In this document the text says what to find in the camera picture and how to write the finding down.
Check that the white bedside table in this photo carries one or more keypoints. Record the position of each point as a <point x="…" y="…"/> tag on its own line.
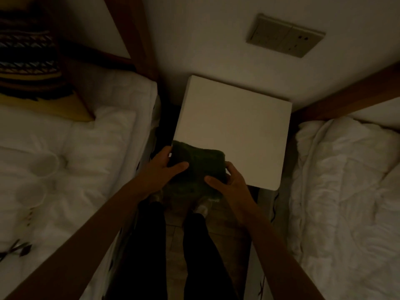
<point x="237" y="121"/>

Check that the person's right leg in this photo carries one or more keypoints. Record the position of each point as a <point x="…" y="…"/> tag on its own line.
<point x="206" y="262"/>

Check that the person's left forearm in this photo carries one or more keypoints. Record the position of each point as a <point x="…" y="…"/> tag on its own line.
<point x="87" y="240"/>

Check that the yellow cushion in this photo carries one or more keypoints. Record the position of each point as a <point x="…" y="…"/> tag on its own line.
<point x="56" y="106"/>

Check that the white pillow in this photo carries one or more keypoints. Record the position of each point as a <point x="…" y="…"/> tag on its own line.
<point x="379" y="114"/>

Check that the white paper cup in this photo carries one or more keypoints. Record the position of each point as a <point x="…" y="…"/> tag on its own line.
<point x="30" y="194"/>
<point x="45" y="164"/>

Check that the person's right thumb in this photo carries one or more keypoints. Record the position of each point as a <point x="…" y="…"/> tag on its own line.
<point x="215" y="183"/>

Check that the person's left hand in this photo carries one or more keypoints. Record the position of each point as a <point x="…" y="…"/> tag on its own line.
<point x="156" y="178"/>

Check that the white smooth duvet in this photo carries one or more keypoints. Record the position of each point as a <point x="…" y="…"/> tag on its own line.
<point x="78" y="153"/>

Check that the white crumpled duvet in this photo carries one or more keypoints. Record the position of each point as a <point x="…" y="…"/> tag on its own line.
<point x="343" y="199"/>

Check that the person's right shoe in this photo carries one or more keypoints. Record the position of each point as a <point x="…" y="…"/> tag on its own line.
<point x="204" y="207"/>

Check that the wooden bed headboard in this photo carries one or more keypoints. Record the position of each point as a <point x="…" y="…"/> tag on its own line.
<point x="350" y="93"/>
<point x="137" y="34"/>

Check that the person's leg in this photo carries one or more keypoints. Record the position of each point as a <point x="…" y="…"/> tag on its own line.
<point x="143" y="256"/>
<point x="206" y="262"/>

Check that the person's left leg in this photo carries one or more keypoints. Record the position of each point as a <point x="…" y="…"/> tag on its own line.
<point x="143" y="256"/>

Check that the striped patterned pillow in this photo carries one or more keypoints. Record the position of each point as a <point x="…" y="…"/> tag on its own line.
<point x="28" y="49"/>

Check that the wall socket panel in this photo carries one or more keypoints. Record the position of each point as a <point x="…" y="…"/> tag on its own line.
<point x="286" y="35"/>

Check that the person's left thumb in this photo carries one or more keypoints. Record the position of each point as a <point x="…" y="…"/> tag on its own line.
<point x="179" y="168"/>

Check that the person's shoe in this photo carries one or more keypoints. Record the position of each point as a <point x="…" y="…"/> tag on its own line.
<point x="156" y="197"/>
<point x="204" y="207"/>

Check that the person's right hand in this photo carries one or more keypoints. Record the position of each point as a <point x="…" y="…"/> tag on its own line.
<point x="237" y="196"/>

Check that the person's right forearm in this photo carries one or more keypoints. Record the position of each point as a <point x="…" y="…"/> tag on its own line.
<point x="275" y="256"/>

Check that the dark green cloth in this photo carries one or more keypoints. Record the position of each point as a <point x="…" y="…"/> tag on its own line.
<point x="200" y="164"/>

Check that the person's left shoe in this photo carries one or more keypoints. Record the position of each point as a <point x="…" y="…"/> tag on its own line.
<point x="156" y="197"/>

